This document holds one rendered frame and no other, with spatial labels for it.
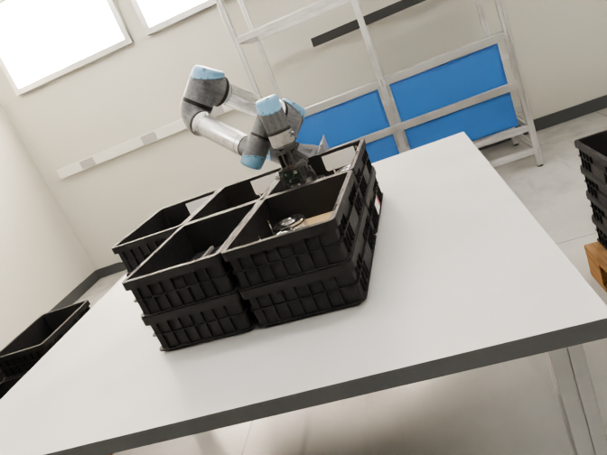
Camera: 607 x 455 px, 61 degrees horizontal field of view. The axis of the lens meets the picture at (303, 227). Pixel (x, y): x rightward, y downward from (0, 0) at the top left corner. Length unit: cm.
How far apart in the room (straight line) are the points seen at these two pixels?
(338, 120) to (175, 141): 180
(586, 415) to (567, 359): 13
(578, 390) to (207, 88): 147
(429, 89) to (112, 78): 281
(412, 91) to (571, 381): 277
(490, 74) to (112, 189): 352
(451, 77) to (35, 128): 378
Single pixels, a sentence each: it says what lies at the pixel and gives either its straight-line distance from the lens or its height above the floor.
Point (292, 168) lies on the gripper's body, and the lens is 157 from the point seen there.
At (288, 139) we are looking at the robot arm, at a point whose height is 107.
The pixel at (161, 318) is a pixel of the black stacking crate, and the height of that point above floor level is 81.
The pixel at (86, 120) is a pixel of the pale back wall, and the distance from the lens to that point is 525.
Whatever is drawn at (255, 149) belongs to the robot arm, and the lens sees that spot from 167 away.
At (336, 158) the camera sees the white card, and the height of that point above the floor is 89.
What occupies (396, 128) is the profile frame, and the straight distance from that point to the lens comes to 366.
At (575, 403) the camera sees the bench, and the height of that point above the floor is 49.
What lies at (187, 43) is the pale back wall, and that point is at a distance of 475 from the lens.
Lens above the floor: 128
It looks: 17 degrees down
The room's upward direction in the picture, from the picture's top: 23 degrees counter-clockwise
